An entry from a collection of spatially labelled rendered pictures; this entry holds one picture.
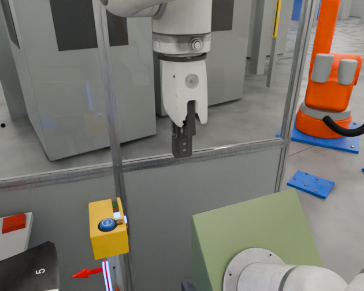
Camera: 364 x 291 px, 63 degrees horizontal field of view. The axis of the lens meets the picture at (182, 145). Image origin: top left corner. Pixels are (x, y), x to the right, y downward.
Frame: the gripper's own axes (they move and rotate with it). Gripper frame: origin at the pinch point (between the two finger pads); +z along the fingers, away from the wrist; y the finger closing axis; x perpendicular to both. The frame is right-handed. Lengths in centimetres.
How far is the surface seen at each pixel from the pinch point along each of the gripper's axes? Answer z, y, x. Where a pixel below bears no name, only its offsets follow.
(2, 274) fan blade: 24.6, 4.2, 34.9
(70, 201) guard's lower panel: 57, 71, 29
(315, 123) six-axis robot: 120, 233, -246
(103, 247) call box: 40.2, 21.6, 16.6
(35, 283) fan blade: 25.6, 1.2, 28.8
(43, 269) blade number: 25.0, 3.6, 27.6
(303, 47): -2, 71, -78
